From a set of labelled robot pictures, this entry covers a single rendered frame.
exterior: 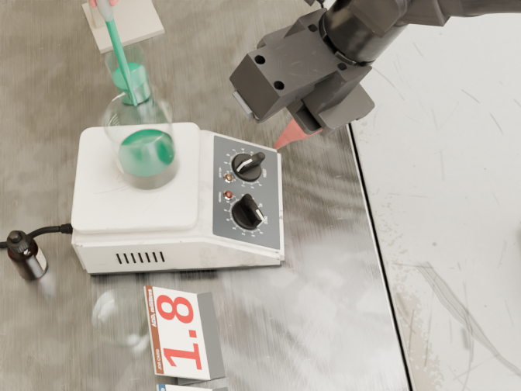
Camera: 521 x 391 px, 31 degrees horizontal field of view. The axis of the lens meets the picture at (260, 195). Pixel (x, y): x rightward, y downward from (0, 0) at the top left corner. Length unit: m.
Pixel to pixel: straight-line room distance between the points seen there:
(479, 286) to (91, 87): 0.49
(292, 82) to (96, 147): 0.27
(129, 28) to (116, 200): 0.30
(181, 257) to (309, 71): 0.26
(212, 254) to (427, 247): 0.22
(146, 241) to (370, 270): 0.22
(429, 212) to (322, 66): 0.27
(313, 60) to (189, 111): 0.33
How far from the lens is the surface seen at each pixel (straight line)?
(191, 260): 0.91
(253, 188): 0.93
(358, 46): 0.75
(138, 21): 1.14
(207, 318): 0.91
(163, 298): 0.89
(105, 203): 0.89
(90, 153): 0.92
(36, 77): 1.12
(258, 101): 0.72
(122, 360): 0.91
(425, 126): 1.03
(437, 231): 0.95
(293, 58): 0.73
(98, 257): 0.91
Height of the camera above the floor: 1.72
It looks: 57 degrees down
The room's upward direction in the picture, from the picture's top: 7 degrees counter-clockwise
